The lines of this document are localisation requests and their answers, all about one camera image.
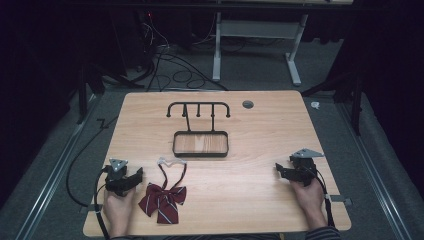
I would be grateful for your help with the dark red striped bow tie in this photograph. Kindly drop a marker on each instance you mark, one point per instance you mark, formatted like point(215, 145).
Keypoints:
point(163, 201)

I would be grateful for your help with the grey table edge bracket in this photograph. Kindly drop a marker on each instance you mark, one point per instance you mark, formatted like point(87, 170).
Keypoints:
point(89, 209)
point(340, 200)

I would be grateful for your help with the person's right hand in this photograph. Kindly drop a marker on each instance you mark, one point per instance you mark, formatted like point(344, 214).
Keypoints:
point(310, 200)

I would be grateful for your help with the black metal hanger rack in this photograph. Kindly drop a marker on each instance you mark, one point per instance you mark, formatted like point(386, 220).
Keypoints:
point(200, 153)

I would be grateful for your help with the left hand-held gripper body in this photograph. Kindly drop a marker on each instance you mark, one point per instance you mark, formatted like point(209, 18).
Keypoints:
point(117, 178)

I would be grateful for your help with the person's left hand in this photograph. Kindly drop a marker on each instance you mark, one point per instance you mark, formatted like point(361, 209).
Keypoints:
point(118, 208)

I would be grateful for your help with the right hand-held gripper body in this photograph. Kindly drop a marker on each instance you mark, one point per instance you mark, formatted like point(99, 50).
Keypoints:
point(303, 170)

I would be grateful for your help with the grey metal floor rail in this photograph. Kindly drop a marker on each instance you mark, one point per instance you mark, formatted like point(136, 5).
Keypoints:
point(373, 173)
point(53, 170)

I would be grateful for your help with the black metal stand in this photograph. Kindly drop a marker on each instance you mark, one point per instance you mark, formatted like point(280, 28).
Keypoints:
point(83, 93)
point(356, 100)

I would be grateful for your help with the white metal desk frame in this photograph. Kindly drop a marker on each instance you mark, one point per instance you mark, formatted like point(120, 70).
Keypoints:
point(256, 28)

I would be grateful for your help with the person's striped shirt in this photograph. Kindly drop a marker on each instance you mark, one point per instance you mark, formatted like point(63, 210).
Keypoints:
point(323, 234)

